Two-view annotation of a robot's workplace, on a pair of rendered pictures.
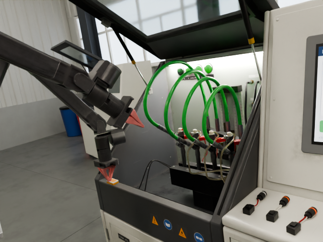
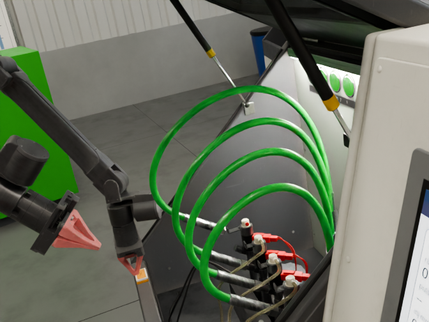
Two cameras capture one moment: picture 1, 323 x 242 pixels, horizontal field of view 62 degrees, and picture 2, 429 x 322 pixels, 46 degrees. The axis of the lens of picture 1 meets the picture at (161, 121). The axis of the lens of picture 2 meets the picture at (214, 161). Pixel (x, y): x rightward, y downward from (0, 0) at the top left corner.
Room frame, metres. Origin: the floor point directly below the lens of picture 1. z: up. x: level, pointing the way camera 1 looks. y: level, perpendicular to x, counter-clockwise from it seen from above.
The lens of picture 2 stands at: (0.28, -0.54, 1.65)
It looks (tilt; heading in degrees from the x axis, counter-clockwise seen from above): 21 degrees down; 31
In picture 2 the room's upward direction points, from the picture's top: 10 degrees counter-clockwise
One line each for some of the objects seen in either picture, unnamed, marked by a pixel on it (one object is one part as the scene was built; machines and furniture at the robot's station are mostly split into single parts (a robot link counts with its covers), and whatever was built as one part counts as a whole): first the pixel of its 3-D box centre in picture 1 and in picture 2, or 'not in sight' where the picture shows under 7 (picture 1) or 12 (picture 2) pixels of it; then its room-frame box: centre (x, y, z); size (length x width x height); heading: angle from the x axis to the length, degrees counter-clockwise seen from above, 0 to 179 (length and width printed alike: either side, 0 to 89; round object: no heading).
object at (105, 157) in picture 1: (104, 155); (126, 234); (1.12, 0.26, 1.08); 0.10 x 0.07 x 0.07; 43
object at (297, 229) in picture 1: (302, 219); not in sight; (0.61, -0.32, 0.99); 0.12 x 0.02 x 0.02; 125
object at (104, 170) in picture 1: (105, 170); (131, 257); (1.12, 0.27, 1.01); 0.07 x 0.07 x 0.09; 43
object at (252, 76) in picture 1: (261, 103); not in sight; (1.13, -0.43, 1.20); 0.13 x 0.03 x 0.31; 43
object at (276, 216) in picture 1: (278, 207); not in sight; (0.68, -0.29, 0.99); 0.12 x 0.02 x 0.02; 135
